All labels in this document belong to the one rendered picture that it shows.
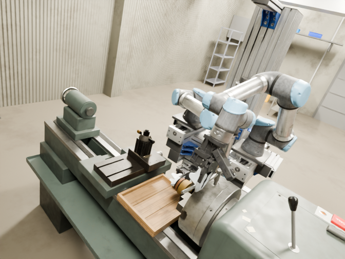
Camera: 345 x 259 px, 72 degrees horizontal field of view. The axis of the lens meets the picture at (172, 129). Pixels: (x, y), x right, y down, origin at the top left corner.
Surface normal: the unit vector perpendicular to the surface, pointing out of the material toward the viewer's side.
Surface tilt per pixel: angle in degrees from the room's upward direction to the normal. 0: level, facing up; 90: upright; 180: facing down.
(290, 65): 90
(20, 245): 0
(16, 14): 90
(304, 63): 90
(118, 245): 0
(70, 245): 0
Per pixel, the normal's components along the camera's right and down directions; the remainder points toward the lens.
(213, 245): -0.66, 0.18
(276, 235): 0.25, -0.87
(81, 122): 0.71, 0.47
